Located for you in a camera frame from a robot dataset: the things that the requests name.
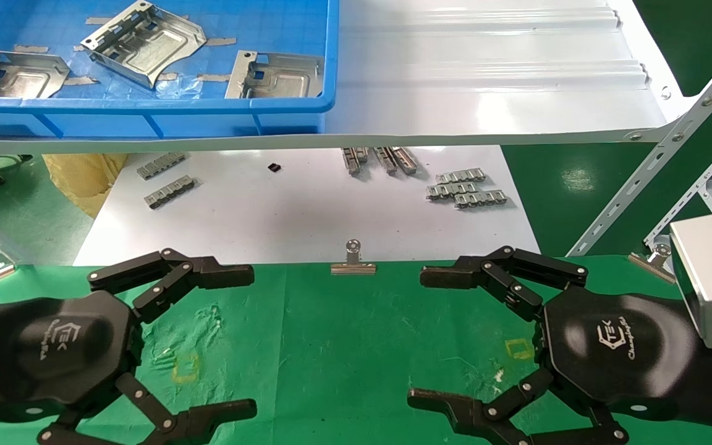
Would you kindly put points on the green table cloth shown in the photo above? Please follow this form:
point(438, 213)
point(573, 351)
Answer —
point(343, 346)

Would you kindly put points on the white shelf board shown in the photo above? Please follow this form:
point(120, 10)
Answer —
point(486, 93)

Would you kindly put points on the clear plastic film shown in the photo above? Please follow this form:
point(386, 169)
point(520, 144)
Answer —
point(180, 89)

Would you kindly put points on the grey metal connector strip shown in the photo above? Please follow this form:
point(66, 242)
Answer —
point(461, 176)
point(161, 165)
point(481, 198)
point(170, 191)
point(452, 190)

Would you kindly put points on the grey metal rail piece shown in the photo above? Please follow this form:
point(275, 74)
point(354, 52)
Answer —
point(385, 161)
point(351, 162)
point(363, 154)
point(404, 159)

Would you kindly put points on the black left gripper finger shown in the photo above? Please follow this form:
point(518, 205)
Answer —
point(220, 275)

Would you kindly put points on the yellow plastic bag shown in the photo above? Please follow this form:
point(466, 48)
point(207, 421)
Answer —
point(81, 179)

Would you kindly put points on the stamped sheet metal bracket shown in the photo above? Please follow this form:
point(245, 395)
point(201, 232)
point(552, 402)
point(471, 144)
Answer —
point(288, 77)
point(146, 49)
point(22, 77)

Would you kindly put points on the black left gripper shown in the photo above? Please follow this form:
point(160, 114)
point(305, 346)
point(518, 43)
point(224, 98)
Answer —
point(53, 352)

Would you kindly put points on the white perforated shelf post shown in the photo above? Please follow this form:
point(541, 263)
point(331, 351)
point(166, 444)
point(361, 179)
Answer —
point(659, 154)

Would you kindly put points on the white perforated shelf brace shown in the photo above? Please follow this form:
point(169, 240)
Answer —
point(696, 191)

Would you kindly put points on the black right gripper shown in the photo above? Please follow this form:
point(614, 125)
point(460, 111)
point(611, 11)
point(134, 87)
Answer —
point(615, 352)

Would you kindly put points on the blue plastic bin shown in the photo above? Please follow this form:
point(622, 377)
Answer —
point(146, 123)

